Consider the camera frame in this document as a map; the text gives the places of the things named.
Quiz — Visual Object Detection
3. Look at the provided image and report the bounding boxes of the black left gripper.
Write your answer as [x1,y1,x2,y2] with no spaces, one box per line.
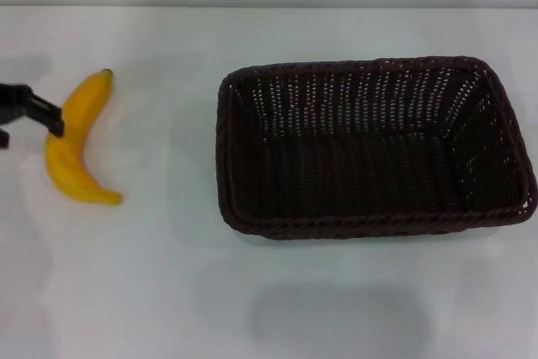
[0,82,66,150]

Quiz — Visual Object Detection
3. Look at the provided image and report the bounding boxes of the black woven rectangular basket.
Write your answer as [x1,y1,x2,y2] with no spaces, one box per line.
[214,55,538,242]

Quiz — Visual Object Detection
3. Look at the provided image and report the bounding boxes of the yellow banana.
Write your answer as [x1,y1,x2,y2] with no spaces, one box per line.
[45,68,124,208]

